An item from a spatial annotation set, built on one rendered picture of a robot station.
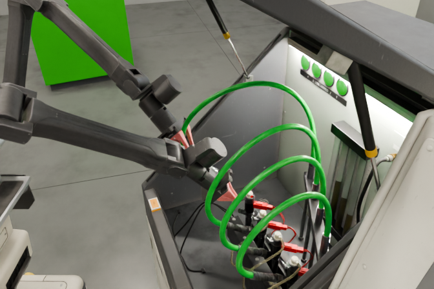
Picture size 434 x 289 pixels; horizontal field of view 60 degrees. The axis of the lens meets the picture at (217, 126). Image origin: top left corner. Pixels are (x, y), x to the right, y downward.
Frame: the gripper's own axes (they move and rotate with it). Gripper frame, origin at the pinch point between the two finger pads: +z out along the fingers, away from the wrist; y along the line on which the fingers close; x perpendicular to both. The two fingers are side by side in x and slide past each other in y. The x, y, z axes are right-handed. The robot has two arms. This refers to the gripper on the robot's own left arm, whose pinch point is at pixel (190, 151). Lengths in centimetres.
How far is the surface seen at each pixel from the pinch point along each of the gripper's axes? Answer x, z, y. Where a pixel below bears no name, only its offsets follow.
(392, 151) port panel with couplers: -44, 29, -1
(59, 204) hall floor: 166, -18, 89
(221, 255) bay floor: 19.3, 33.7, 4.4
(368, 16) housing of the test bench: -57, 3, 36
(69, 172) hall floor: 172, -34, 120
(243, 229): -2.9, 24.1, -9.5
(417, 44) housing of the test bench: -62, 15, 15
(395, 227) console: -42, 28, -33
